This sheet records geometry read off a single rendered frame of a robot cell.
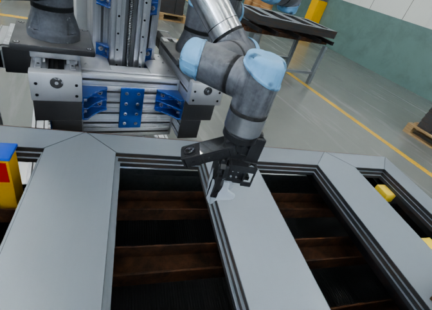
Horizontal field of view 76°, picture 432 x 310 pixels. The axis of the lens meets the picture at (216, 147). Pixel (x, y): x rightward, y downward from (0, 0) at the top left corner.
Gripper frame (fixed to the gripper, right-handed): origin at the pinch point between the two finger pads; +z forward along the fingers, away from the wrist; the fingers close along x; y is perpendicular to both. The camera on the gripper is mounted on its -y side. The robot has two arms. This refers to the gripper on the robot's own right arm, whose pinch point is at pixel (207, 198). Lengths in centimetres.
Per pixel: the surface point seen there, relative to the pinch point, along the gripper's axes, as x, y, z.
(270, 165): 27.4, 25.0, 7.1
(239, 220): -0.5, 9.7, 5.8
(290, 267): -12.1, 20.6, 5.8
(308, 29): 382, 166, 6
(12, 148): 9.4, -47.3, 2.3
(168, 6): 611, -54, 62
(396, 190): 27, 79, 8
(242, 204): 5.3, 11.3, 5.8
